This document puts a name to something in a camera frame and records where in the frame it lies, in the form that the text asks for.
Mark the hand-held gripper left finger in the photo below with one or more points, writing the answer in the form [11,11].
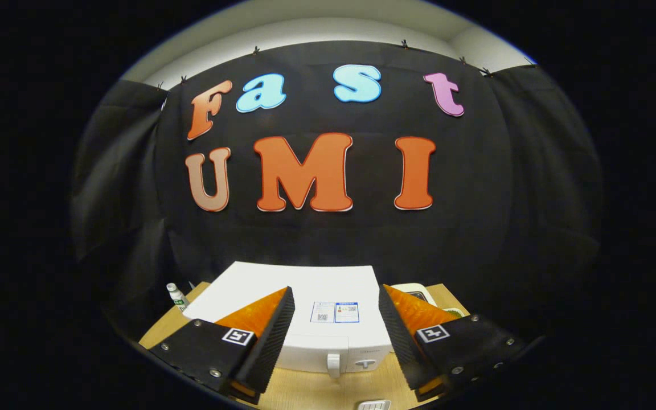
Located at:
[271,341]

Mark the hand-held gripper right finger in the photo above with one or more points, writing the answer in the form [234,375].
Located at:
[402,341]

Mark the white microwave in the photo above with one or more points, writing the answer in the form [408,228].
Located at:
[328,285]

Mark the cream white toaster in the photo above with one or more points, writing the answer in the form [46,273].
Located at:
[416,291]

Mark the white divided dish with beans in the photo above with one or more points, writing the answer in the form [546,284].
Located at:
[453,312]

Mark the small white ribbed tray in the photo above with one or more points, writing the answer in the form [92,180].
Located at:
[373,405]

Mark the small white green-label bottle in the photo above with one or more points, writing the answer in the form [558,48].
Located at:
[177,296]

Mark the row of black cloth clips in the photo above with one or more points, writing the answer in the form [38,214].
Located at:
[404,43]

